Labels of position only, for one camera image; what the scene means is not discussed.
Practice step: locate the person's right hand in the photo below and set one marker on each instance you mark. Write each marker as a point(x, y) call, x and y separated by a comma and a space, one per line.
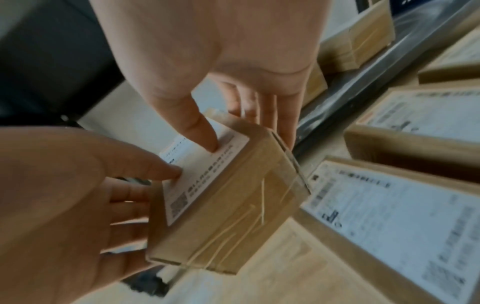
point(225, 38)

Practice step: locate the person's left hand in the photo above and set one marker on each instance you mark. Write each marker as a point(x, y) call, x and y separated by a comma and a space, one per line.
point(56, 207)

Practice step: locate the group of brown cardboard boxes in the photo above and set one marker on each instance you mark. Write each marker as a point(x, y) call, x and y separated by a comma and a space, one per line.
point(360, 44)

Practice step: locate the dark metal shelf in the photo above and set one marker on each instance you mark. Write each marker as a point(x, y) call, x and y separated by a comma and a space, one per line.
point(356, 89)

